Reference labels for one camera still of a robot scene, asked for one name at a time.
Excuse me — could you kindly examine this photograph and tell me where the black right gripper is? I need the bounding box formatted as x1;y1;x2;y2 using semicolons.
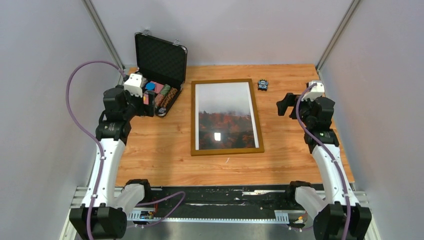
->
275;92;314;127

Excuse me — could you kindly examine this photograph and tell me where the light wooden picture frame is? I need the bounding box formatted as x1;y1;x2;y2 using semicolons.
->
190;78;265;157

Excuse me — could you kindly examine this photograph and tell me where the autumn forest photo print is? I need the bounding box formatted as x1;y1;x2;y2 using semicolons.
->
194;82;261;151

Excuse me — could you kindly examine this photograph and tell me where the clear acrylic sheet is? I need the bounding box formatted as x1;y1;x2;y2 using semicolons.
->
194;82;261;151

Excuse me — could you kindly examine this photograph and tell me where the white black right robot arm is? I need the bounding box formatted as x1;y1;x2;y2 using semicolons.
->
276;93;372;240

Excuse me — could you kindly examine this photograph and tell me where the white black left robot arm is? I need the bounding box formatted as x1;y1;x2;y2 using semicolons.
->
69;85;153;240

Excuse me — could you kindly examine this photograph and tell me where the blue round chip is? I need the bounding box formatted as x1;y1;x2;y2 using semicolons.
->
145;82;156;91

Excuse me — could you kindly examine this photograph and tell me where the small black blue gadget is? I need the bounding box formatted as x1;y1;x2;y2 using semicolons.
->
257;79;269;91

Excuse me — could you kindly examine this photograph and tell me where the black poker chip case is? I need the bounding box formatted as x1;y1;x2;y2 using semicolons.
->
134;32;188;118

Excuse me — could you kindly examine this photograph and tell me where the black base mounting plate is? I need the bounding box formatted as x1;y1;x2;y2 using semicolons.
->
120;184;319;220

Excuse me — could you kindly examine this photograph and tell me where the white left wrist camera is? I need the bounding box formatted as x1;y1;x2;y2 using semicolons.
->
123;73;146;97

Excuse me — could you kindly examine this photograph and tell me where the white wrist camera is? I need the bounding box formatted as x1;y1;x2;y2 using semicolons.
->
301;80;325;102
123;73;146;97

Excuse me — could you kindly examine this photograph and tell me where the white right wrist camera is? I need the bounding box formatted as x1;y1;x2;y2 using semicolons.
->
301;80;325;102

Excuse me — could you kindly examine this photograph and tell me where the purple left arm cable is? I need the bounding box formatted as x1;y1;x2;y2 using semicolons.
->
65;60;186;240

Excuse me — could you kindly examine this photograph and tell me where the white slotted cable duct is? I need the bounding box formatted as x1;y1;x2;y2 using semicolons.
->
125;210;290;224

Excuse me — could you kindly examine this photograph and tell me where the aluminium right corner post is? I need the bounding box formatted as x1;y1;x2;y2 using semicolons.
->
315;0;362;73

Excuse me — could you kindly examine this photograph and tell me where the aluminium corner post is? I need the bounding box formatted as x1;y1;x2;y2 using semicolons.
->
315;0;362;73
82;0;124;67

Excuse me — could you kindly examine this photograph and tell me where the aluminium left corner post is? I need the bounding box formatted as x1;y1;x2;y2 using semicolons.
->
82;0;124;67

